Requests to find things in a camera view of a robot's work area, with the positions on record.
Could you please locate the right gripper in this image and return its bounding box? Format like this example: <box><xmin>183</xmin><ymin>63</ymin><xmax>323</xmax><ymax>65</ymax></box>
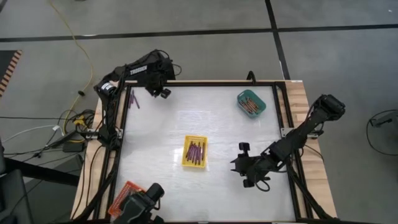
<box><xmin>230</xmin><ymin>142</ymin><xmax>274</xmax><ymax>189</ymax></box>

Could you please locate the orange plastic basket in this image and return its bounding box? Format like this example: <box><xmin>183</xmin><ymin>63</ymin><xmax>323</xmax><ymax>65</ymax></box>
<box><xmin>108</xmin><ymin>180</ymin><xmax>147</xmax><ymax>218</ymax></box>

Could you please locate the white cable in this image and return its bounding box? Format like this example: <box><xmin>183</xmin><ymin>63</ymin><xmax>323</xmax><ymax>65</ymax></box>
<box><xmin>9</xmin><ymin>124</ymin><xmax>63</xmax><ymax>141</ymax></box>

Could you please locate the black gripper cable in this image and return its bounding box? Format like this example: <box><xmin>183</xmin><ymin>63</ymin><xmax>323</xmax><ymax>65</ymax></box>
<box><xmin>254</xmin><ymin>177</ymin><xmax>272</xmax><ymax>192</ymax></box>

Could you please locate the yellow plastic basket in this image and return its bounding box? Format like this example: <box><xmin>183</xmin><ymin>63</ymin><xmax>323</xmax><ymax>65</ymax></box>
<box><xmin>181</xmin><ymin>134</ymin><xmax>208</xmax><ymax>169</ymax></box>

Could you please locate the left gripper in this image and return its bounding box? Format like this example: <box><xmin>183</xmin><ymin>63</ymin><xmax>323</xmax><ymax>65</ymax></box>
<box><xmin>144</xmin><ymin>58</ymin><xmax>175</xmax><ymax>100</ymax></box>

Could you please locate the black frame beam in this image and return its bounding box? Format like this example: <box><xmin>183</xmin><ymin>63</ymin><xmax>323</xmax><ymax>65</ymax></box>
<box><xmin>6</xmin><ymin>157</ymin><xmax>81</xmax><ymax>187</ymax></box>

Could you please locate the yellow power cable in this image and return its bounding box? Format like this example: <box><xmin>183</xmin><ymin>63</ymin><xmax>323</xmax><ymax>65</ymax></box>
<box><xmin>48</xmin><ymin>0</ymin><xmax>95</xmax><ymax>144</ymax></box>

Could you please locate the black power adapter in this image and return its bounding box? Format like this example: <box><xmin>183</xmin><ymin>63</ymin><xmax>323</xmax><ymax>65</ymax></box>
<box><xmin>62</xmin><ymin>141</ymin><xmax>86</xmax><ymax>153</ymax></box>

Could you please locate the teal plastic basket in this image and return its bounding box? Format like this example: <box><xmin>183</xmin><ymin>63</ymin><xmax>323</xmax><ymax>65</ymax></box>
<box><xmin>236</xmin><ymin>89</ymin><xmax>267</xmax><ymax>119</ymax></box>

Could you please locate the black mat with striped edge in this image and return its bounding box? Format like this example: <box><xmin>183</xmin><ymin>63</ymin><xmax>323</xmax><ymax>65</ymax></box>
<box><xmin>0</xmin><ymin>49</ymin><xmax>23</xmax><ymax>98</ymax></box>

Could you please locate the black keyboard on floor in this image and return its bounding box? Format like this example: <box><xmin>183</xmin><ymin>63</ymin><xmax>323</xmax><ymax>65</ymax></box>
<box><xmin>93</xmin><ymin>49</ymin><xmax>177</xmax><ymax>95</ymax></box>

